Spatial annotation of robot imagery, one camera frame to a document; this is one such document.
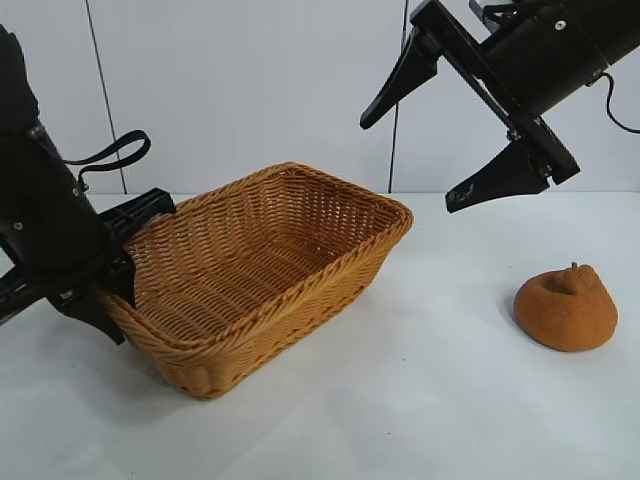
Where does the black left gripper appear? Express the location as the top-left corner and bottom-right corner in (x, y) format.
(0, 124), (176, 346)

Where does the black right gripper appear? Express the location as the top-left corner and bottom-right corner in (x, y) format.
(359, 0), (609, 215)

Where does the tan woven wicker basket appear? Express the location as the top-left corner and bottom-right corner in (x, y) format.
(99, 160), (415, 401)

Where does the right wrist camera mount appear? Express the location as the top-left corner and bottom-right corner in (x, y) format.
(468, 0), (524, 41)

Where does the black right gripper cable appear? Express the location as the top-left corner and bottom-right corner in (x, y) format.
(598, 72), (640, 134)

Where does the black left gripper cable loop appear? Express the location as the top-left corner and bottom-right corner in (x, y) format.
(63, 129), (152, 194)

